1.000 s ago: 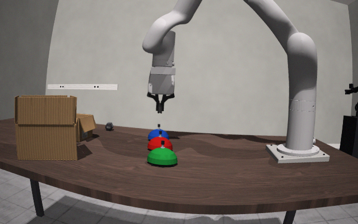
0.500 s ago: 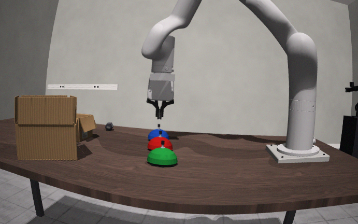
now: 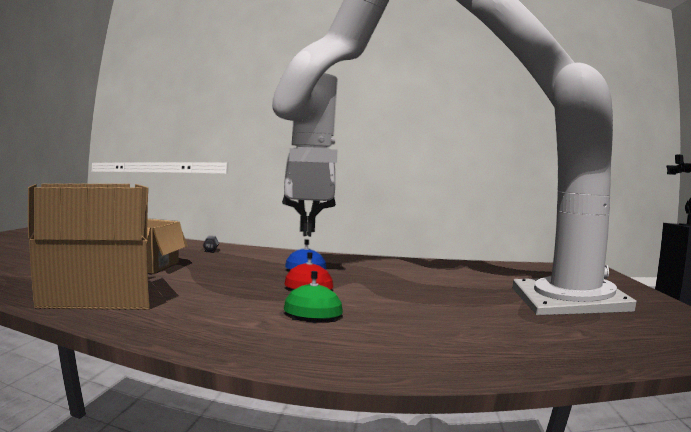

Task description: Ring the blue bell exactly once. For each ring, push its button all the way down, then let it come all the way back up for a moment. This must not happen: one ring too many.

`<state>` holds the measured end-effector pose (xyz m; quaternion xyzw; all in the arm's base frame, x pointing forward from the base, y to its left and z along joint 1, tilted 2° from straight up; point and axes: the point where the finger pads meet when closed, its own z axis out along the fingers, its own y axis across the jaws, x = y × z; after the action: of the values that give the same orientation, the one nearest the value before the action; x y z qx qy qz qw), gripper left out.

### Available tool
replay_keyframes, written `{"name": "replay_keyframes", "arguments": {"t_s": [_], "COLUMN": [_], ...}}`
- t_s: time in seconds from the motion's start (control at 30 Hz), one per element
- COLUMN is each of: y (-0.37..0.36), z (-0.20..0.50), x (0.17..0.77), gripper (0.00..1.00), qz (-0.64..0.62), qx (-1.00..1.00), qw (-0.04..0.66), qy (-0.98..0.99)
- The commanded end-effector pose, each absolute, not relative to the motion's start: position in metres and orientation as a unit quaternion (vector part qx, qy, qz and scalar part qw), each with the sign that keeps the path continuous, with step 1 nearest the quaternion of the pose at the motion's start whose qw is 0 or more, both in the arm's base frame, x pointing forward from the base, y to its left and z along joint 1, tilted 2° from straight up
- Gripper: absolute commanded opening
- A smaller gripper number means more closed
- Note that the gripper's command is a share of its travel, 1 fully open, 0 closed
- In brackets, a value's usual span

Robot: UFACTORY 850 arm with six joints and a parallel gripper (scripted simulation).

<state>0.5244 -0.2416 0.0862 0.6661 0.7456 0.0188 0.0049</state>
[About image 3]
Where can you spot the green bell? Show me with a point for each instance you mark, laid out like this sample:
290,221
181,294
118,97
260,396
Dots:
313,303

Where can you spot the red service bell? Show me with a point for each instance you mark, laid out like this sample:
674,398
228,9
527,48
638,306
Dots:
301,275

